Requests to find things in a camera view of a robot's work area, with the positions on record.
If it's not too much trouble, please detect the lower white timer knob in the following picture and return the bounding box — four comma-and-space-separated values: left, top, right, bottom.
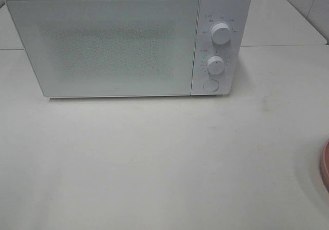
206, 56, 226, 75

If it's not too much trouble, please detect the white microwave door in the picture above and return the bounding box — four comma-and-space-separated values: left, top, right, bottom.
7, 0, 198, 98

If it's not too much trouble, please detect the upper white power knob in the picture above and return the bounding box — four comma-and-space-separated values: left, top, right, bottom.
210, 21, 232, 45

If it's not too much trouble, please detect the round white door button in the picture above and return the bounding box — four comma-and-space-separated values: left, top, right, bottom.
203, 80, 219, 92

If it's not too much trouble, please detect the pink round plate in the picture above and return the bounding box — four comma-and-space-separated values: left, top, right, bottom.
320, 141, 329, 189

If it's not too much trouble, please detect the white microwave oven body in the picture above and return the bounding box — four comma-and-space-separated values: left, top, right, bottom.
5, 0, 252, 103

